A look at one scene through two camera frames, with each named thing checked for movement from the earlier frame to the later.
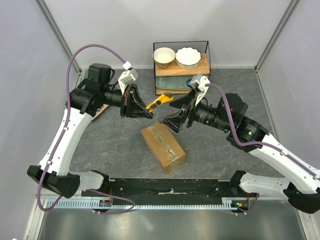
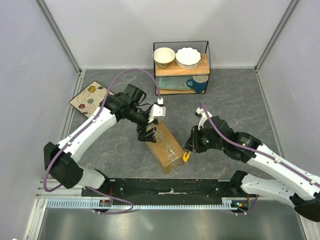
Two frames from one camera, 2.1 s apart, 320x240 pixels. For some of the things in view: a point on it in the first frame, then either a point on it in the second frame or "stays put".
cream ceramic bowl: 163,57 stays put
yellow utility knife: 167,96 to 185,158
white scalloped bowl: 188,58 stays put
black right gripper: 187,102 to 192,144
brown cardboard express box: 163,147 stays put
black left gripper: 132,93 to 144,136
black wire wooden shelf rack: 176,62 stays put
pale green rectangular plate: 172,82 stays put
